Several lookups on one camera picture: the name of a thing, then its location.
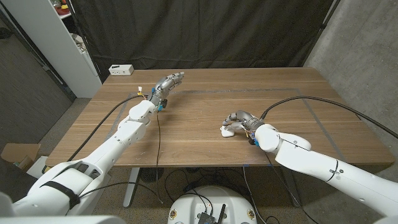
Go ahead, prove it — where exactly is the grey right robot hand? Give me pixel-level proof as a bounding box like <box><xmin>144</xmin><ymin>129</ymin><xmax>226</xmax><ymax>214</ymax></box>
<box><xmin>222</xmin><ymin>110</ymin><xmax>265</xmax><ymax>138</ymax></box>

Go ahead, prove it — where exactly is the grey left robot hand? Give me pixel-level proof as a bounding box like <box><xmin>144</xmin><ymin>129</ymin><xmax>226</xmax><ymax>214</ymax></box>
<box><xmin>150</xmin><ymin>72</ymin><xmax>185</xmax><ymax>112</ymax></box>

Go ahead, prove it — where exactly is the white airpods case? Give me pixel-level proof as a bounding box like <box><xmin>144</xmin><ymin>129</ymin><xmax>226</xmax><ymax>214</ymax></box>
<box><xmin>220</xmin><ymin>126</ymin><xmax>236</xmax><ymax>138</ymax></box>

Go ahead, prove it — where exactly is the white power strip box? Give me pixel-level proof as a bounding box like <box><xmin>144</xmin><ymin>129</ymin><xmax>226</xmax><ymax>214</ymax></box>
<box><xmin>108</xmin><ymin>64</ymin><xmax>135</xmax><ymax>77</ymax></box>

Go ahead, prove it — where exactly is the black curtain backdrop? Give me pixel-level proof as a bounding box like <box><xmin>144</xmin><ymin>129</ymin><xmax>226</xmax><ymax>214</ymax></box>
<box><xmin>67</xmin><ymin>0</ymin><xmax>341</xmax><ymax>83</ymax></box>

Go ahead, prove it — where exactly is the white robot torso base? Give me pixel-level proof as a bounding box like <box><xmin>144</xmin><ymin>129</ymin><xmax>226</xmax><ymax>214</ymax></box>
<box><xmin>167</xmin><ymin>185</ymin><xmax>258</xmax><ymax>224</ymax></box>

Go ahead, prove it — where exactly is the grey table leg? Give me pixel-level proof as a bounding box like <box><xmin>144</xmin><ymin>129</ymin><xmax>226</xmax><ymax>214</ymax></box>
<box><xmin>279</xmin><ymin>167</ymin><xmax>302</xmax><ymax>208</ymax></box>
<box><xmin>123</xmin><ymin>167</ymin><xmax>141</xmax><ymax>208</ymax></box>

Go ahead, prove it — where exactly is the round black floor fan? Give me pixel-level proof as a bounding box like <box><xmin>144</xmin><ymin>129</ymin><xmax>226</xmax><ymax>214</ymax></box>
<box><xmin>139</xmin><ymin>167</ymin><xmax>165</xmax><ymax>184</ymax></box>

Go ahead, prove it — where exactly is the black antenna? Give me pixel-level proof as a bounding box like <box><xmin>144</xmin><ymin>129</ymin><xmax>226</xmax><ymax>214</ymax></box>
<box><xmin>217</xmin><ymin>203</ymin><xmax>227</xmax><ymax>224</ymax></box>

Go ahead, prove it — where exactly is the white shelf cabinet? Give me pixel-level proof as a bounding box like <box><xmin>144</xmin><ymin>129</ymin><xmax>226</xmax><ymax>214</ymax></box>
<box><xmin>0</xmin><ymin>0</ymin><xmax>103</xmax><ymax>99</ymax></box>

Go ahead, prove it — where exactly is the white flat floor board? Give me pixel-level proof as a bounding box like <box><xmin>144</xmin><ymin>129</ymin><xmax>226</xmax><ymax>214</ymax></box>
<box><xmin>24</xmin><ymin>155</ymin><xmax>50</xmax><ymax>180</ymax></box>

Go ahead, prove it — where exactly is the brown cardboard box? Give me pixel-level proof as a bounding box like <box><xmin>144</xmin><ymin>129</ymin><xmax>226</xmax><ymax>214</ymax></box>
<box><xmin>0</xmin><ymin>142</ymin><xmax>41</xmax><ymax>174</ymax></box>

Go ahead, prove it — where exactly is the white robot head cover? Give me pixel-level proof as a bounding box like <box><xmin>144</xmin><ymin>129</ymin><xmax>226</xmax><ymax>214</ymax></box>
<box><xmin>0</xmin><ymin>214</ymin><xmax>127</xmax><ymax>224</ymax></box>

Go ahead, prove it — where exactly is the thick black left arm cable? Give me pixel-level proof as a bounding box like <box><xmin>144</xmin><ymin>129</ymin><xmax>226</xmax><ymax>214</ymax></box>
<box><xmin>65</xmin><ymin>94</ymin><xmax>149</xmax><ymax>163</ymax></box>

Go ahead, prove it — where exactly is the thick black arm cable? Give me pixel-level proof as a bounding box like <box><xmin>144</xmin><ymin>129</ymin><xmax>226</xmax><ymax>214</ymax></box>
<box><xmin>260</xmin><ymin>95</ymin><xmax>398</xmax><ymax>139</ymax></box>
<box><xmin>65</xmin><ymin>94</ymin><xmax>149</xmax><ymax>163</ymax></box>

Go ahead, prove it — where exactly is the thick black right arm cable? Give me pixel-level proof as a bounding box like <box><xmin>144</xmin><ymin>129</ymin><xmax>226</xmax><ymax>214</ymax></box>
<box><xmin>260</xmin><ymin>95</ymin><xmax>398</xmax><ymax>139</ymax></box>

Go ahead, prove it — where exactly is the thin black left wrist cable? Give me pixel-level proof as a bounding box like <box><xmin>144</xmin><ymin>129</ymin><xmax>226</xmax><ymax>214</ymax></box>
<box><xmin>155</xmin><ymin>111</ymin><xmax>164</xmax><ymax>205</ymax></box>

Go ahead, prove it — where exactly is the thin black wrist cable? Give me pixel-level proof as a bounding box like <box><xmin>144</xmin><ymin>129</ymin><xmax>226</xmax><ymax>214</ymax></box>
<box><xmin>155</xmin><ymin>111</ymin><xmax>164</xmax><ymax>205</ymax></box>
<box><xmin>262</xmin><ymin>151</ymin><xmax>321</xmax><ymax>224</ymax></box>

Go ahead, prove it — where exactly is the black floor cable bundle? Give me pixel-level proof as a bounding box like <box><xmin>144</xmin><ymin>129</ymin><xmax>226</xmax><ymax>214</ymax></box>
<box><xmin>164</xmin><ymin>167</ymin><xmax>244</xmax><ymax>203</ymax></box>

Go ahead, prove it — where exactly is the grey floor cable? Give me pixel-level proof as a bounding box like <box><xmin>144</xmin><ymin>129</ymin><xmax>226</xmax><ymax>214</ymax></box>
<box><xmin>242</xmin><ymin>166</ymin><xmax>268</xmax><ymax>224</ymax></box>

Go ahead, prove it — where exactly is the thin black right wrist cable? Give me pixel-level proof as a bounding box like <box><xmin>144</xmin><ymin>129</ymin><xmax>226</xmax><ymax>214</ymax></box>
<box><xmin>262</xmin><ymin>151</ymin><xmax>321</xmax><ymax>224</ymax></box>

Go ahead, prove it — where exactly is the thin black shoulder cable loop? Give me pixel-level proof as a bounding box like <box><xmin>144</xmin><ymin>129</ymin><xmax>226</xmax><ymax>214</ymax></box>
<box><xmin>77</xmin><ymin>181</ymin><xmax>158</xmax><ymax>200</ymax></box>

